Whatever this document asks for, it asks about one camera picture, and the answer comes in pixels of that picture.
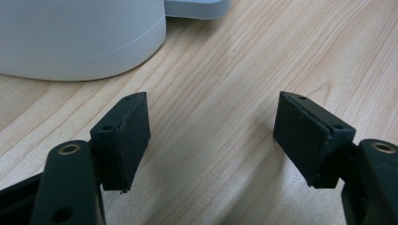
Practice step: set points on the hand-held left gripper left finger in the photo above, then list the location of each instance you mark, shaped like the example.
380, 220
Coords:
123, 140

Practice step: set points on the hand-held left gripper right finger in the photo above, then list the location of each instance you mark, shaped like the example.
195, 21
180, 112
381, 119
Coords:
308, 140

